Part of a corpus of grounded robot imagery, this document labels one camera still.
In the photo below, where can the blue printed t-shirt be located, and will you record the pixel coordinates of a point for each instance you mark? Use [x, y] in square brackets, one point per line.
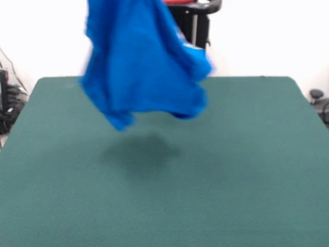
[144, 64]

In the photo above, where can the dark green table cloth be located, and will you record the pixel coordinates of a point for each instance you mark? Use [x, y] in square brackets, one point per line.
[231, 167]

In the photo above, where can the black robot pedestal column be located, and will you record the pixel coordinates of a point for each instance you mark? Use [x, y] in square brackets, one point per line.
[192, 23]

